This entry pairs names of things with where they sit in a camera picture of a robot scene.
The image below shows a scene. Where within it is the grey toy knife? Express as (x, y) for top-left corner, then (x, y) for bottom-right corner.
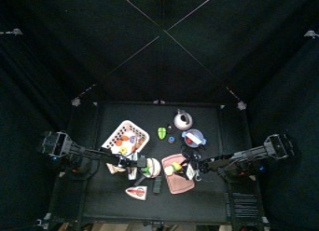
(132, 175), (147, 186)

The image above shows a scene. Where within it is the white plastic basket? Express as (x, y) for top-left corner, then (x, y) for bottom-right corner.
(99, 119), (150, 158)

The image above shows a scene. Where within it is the white text label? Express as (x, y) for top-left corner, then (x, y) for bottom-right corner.
(230, 192), (260, 220)

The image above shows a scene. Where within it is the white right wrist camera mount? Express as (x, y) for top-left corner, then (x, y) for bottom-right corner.
(186, 164), (197, 181)

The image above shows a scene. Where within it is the toy corn with green husk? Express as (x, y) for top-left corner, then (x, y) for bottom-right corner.
(163, 161), (185, 177)

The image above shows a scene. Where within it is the orange toy carrot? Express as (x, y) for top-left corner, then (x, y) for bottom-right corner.
(131, 141), (143, 157)

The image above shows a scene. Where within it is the white round plate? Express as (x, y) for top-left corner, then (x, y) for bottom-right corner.
(142, 157), (162, 179)

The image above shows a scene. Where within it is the black rectangular block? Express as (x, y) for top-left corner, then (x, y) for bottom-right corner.
(151, 176), (163, 194)

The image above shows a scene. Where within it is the green corn husk leaf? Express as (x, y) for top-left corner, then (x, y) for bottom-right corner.
(156, 126), (167, 141)

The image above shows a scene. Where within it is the thin white cord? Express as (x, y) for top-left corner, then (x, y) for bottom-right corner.
(115, 0), (243, 103)
(75, 0), (221, 102)

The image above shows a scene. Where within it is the pink cutting board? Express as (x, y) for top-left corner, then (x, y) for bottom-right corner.
(160, 153), (195, 195)

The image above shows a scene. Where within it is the beige toy bread slice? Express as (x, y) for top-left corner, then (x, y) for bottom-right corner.
(107, 163), (127, 175)

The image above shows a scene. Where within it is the white toy teapot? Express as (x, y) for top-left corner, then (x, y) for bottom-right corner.
(171, 108), (194, 131)

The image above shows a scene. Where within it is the blue toy pan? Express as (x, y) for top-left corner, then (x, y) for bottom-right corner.
(181, 129), (207, 149)

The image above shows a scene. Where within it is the white and red toy food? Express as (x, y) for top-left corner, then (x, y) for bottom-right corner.
(185, 131), (203, 146)

